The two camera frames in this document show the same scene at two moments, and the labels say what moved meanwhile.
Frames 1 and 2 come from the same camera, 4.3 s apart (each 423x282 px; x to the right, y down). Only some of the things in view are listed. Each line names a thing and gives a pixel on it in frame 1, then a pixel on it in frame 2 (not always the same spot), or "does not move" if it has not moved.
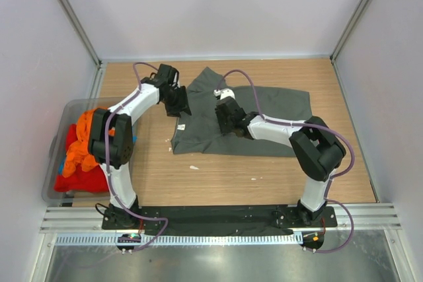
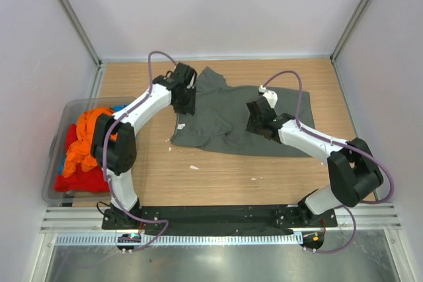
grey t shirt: [199, 133] does not move
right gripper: [223, 127] -> [251, 127]
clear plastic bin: [69, 114] does not move
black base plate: [217, 219] does not move
